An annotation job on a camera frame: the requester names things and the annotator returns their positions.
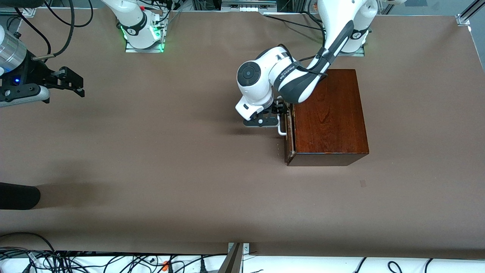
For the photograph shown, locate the wooden drawer with white handle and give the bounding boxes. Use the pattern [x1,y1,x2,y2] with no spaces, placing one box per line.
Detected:
[277,102,296,164]

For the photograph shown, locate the dark wooden drawer cabinet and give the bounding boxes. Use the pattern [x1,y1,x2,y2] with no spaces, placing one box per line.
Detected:
[285,69,370,167]

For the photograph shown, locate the white power strip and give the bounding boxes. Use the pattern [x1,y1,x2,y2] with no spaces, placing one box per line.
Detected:
[221,0,277,12]

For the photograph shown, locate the black cylinder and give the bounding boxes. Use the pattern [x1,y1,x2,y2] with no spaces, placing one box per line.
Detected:
[0,182,41,210]

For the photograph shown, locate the dark aluminium beam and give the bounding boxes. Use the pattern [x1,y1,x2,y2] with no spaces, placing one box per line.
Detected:
[218,243,243,273]

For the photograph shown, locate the black cable with metal plug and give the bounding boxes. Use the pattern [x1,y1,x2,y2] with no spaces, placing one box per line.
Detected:
[32,0,75,61]

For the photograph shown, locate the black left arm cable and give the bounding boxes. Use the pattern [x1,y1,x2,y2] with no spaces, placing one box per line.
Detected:
[278,43,329,77]

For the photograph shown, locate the thin black cable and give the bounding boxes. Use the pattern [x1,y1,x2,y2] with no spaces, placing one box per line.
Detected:
[45,0,94,28]
[14,15,52,57]

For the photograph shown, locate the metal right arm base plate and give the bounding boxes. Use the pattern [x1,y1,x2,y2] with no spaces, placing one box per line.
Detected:
[125,11,165,53]

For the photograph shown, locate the aluminium frame corner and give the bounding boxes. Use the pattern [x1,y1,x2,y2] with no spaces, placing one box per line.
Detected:
[0,7,37,18]
[456,0,485,27]

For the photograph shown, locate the long black table cable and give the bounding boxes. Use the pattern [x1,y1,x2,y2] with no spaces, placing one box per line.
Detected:
[263,14,324,31]

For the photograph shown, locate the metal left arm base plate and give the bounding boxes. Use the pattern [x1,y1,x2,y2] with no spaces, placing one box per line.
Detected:
[335,45,366,57]

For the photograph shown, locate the metal corner bracket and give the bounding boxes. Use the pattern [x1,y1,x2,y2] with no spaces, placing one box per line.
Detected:
[227,243,250,256]

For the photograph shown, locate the black looping cable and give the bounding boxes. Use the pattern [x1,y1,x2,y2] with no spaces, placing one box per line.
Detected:
[0,232,57,254]

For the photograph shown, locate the tangled black cables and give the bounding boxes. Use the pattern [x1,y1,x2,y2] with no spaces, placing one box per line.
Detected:
[0,247,228,273]

